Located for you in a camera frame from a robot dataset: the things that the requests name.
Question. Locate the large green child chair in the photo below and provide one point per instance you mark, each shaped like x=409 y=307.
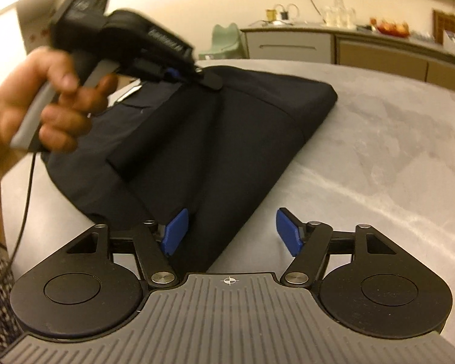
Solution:
x=223 y=41

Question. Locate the person's left hand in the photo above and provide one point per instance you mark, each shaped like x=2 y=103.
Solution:
x=0 y=121

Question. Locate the white cup tray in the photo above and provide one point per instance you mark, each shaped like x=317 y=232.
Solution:
x=339 y=26

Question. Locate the black garment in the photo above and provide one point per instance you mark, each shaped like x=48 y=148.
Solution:
x=212 y=159

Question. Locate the patterned clothing of person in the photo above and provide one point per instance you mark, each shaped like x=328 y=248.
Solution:
x=0 y=311

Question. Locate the black charger plug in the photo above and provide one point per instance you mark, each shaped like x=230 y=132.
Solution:
x=283 y=15

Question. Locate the clear glass cup set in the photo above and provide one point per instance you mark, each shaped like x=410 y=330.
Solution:
x=339 y=13

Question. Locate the wooden chessboard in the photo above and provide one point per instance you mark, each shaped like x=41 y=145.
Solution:
x=445 y=21

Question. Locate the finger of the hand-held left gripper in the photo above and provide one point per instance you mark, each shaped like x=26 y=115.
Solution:
x=171 y=73
x=208 y=81

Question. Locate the red figurine ornament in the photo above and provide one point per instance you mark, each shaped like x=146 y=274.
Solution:
x=390 y=30

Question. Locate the clear glass dish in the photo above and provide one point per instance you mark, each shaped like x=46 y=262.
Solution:
x=423 y=36

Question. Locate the yellow-green cup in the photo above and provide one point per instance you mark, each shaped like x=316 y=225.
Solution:
x=271 y=15

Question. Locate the grey and brown television cabinet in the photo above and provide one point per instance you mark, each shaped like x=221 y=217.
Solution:
x=364 y=57

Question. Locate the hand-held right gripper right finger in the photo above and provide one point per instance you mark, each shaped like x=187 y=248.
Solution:
x=288 y=231

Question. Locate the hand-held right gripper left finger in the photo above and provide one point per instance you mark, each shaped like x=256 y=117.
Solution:
x=176 y=231

